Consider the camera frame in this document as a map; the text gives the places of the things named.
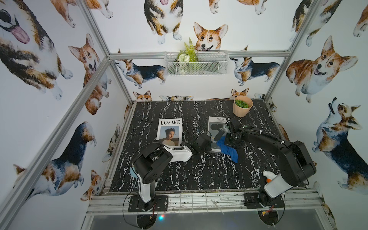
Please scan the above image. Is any blue microfiber cloth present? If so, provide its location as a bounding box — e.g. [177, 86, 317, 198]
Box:
[217, 136, 239, 163]

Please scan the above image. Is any grey Twins story book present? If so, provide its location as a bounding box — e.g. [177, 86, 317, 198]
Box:
[208, 117, 230, 153]

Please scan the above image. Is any white LOEWE book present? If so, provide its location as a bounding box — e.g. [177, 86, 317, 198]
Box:
[156, 118, 183, 147]

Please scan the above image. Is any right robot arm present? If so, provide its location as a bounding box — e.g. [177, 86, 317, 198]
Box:
[225, 117, 316, 201]

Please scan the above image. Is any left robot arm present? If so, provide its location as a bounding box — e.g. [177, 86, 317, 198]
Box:
[129, 131, 211, 204]

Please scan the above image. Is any peach plant pot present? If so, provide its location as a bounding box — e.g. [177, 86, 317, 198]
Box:
[233, 95, 254, 117]

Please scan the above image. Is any green succulent plant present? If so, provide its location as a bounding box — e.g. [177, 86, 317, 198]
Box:
[235, 100, 249, 109]

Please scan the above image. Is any green fern with white flowers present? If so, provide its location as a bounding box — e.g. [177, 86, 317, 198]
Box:
[176, 38, 198, 75]

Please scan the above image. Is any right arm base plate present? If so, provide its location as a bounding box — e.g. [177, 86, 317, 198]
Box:
[243, 192, 285, 209]

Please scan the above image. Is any white wire basket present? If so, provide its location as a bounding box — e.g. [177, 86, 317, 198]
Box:
[164, 51, 230, 76]

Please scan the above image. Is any aluminium front rail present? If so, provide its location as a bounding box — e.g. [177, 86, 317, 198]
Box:
[86, 189, 324, 216]

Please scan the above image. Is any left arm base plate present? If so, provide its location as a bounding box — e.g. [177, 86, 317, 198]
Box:
[128, 195, 169, 212]

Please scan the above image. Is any aluminium frame post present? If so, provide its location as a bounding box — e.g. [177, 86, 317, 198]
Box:
[264, 1, 322, 102]

